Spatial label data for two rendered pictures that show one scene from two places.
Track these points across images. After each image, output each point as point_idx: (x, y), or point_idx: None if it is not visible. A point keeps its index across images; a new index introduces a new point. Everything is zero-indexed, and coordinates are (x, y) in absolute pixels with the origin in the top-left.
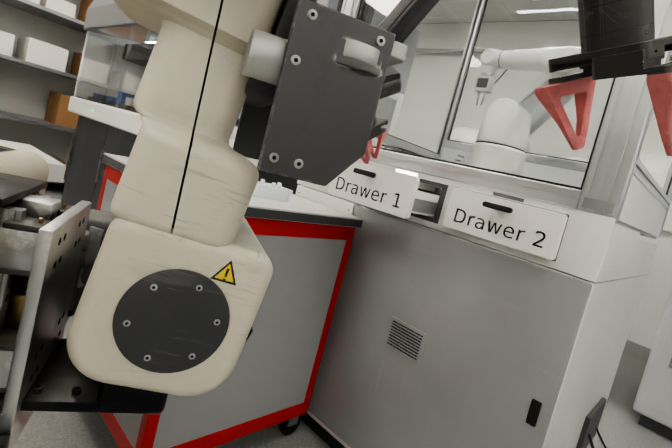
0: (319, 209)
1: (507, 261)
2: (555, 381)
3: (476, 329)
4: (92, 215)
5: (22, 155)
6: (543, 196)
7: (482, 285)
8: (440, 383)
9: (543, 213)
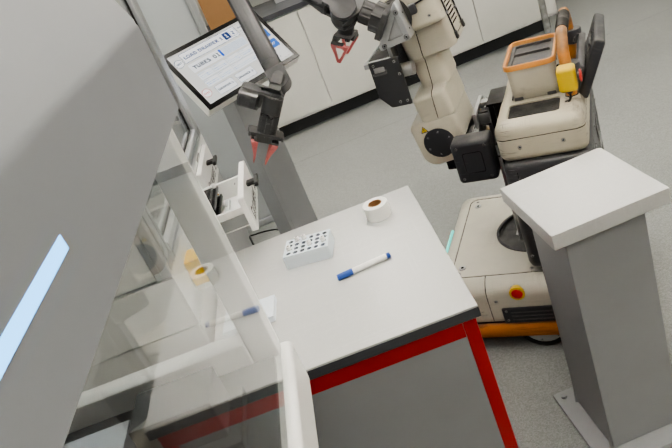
0: (261, 254)
1: None
2: None
3: (239, 239)
4: (473, 133)
5: (501, 115)
6: (197, 143)
7: None
8: None
9: (206, 150)
